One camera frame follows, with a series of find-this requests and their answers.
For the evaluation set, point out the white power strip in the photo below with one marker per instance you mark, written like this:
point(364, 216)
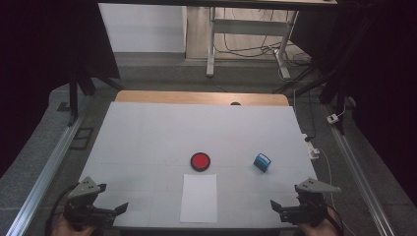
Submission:
point(313, 151)

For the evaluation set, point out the dark curtain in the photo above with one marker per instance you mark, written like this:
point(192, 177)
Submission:
point(387, 82)
point(32, 65)

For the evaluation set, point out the black plug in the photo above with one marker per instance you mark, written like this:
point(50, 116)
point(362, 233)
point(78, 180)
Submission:
point(308, 138)

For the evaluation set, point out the round red ink pad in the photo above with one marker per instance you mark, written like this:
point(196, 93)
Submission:
point(200, 161)

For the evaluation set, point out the white panel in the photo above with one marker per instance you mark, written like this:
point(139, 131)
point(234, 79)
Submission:
point(141, 29)

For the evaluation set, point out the large white table cover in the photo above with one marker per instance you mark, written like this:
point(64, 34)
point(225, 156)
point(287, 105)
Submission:
point(196, 131)

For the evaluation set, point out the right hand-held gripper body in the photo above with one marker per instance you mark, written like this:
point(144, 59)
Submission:
point(308, 208)

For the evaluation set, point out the small white adapter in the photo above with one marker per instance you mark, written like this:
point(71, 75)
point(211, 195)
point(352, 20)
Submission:
point(332, 118)

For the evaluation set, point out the person's right hand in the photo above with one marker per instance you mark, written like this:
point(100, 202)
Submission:
point(323, 230)

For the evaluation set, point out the aluminium rail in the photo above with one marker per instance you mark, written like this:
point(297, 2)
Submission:
point(42, 180)
point(360, 177)

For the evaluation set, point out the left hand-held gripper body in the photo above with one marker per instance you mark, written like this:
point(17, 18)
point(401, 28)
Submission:
point(83, 206)

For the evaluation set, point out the blue stamp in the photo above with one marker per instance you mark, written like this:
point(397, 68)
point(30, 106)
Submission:
point(262, 161)

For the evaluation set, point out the white paper sheet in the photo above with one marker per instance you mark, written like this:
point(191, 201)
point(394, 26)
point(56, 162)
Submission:
point(198, 200)

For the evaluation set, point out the black metal stand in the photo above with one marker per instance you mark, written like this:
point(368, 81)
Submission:
point(341, 108)
point(73, 98)

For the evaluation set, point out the white desk with metal legs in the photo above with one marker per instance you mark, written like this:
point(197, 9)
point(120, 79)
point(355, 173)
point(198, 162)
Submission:
point(249, 27)

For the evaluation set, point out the wooden table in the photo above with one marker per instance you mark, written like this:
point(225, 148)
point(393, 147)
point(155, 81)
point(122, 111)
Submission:
point(196, 97)

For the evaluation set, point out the black floor frame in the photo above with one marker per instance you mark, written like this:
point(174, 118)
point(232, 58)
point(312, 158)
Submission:
point(82, 139)

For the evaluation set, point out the black table grommet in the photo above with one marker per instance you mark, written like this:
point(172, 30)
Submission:
point(235, 104)

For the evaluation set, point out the person's left hand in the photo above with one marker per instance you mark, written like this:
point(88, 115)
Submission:
point(64, 229)

